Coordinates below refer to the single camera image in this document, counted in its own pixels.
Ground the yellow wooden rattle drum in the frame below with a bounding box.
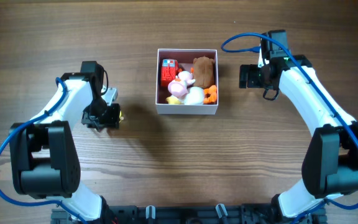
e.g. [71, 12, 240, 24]
[119, 111, 124, 121]

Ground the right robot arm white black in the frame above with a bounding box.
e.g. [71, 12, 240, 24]
[239, 30, 358, 223]

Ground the pink white cow toy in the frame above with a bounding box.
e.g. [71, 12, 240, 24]
[168, 71, 196, 98]

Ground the white box pink inside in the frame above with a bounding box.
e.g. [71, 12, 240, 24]
[155, 49, 219, 115]

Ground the white plush duck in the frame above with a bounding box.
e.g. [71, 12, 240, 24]
[166, 85, 218, 105]

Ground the brown plush bear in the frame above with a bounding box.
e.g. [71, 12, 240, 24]
[192, 57, 215, 89]

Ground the black mounting rail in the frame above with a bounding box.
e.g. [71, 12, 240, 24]
[50, 202, 328, 224]

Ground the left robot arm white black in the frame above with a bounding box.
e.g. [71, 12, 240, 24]
[8, 61, 122, 223]

